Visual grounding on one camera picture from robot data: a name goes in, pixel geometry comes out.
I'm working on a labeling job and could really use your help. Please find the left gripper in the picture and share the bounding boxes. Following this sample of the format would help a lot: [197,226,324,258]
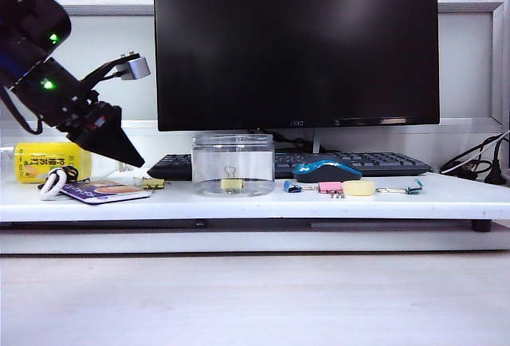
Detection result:
[57,90,146,169]

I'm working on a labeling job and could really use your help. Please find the yellow binder clip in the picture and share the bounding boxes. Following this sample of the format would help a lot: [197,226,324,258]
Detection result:
[135,177,166,192]
[220,165,241,195]

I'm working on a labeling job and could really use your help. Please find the blue and orange card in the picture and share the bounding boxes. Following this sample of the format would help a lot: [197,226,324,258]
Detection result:
[59,180,152,206]

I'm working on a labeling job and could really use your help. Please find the plastic bottle with yellow label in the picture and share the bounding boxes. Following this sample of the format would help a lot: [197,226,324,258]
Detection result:
[0,141,133,184]

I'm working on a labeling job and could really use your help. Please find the black AOC computer monitor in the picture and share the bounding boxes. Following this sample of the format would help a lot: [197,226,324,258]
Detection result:
[153,0,441,132]

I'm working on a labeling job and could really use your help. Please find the clear plastic jar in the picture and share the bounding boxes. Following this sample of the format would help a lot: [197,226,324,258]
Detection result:
[191,132,276,198]

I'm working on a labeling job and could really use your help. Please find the white desk riser board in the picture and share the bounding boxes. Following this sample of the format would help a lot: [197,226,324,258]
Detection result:
[0,138,510,224]

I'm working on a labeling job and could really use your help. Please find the silver monitor stand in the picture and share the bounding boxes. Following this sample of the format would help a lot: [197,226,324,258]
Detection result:
[312,128,332,155]

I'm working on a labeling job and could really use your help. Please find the blue binder clip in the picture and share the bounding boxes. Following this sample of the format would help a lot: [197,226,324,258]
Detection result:
[284,180,320,195]

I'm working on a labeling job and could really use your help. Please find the blue and black mouse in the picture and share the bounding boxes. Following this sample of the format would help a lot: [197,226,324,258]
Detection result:
[292,160,363,183]

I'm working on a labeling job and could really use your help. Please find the black computer keyboard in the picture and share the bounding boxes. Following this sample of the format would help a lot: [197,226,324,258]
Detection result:
[147,152,434,182]

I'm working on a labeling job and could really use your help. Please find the pink binder clip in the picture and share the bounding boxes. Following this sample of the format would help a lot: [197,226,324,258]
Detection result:
[318,181,347,202]

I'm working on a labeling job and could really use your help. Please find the yellow eraser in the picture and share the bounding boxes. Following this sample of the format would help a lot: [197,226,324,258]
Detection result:
[343,180,376,198]

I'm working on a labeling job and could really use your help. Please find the teal binder clip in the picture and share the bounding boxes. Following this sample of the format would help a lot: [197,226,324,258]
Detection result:
[375,179,426,196]

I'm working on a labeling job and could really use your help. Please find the black power plug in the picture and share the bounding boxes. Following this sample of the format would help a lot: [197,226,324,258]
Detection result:
[484,158,510,186]

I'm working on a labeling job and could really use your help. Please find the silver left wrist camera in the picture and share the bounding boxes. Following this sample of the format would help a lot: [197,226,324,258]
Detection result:
[115,53,151,81]

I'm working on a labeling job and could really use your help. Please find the white rope loop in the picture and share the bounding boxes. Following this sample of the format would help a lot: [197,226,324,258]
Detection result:
[39,167,68,202]

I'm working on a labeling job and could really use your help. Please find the aluminium partition frame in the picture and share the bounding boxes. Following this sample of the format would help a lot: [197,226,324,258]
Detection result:
[0,0,510,136]

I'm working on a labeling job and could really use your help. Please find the black monitor cable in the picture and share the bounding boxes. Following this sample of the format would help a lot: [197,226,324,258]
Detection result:
[274,131,316,154]

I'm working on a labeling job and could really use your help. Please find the black power cable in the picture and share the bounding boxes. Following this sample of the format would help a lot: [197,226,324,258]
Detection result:
[440,131,510,175]

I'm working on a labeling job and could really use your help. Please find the white cable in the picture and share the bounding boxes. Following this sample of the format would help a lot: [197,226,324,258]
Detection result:
[441,134,510,174]

